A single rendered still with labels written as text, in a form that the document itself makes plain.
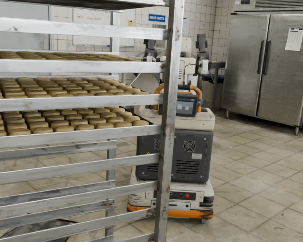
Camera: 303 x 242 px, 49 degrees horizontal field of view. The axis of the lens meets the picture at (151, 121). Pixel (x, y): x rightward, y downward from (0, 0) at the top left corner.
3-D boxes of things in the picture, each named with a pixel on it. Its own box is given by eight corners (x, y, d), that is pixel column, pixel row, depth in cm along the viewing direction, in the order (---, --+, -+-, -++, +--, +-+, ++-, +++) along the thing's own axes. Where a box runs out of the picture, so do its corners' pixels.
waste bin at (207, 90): (231, 109, 666) (235, 76, 650) (215, 112, 631) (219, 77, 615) (209, 103, 704) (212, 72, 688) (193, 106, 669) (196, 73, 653)
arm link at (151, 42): (146, 27, 306) (157, 29, 308) (144, 40, 315) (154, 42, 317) (145, 51, 273) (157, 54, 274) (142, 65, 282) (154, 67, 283)
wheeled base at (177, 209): (213, 223, 241) (217, 190, 235) (125, 217, 241) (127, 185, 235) (202, 183, 306) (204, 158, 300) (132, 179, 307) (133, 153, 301)
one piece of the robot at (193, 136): (208, 200, 245) (220, 87, 225) (133, 195, 245) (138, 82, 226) (202, 181, 277) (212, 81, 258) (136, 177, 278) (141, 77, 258)
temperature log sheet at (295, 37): (300, 51, 468) (304, 28, 461) (299, 51, 467) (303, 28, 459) (285, 50, 484) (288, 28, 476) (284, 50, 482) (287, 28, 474)
